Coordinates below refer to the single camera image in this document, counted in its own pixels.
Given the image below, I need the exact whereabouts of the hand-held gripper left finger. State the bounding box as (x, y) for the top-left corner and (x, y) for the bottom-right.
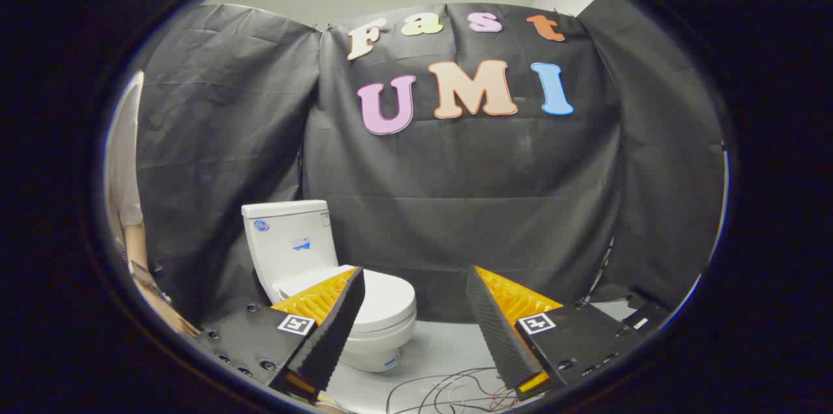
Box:
(195, 266), (366, 403)

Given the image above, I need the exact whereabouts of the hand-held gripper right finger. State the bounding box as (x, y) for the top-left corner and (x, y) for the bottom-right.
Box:
(466, 264), (637, 402)

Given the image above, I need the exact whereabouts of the white ceramic toilet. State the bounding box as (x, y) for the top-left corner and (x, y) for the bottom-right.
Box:
(241, 200), (418, 374)

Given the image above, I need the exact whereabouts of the black backdrop cloth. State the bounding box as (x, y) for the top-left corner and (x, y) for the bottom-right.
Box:
(135, 0), (727, 327)

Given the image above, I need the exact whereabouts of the black box with white label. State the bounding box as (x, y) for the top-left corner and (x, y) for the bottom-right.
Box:
(618, 300), (671, 338)

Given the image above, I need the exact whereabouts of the tangle of floor cables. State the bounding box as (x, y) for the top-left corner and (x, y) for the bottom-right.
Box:
(385, 366), (525, 414)

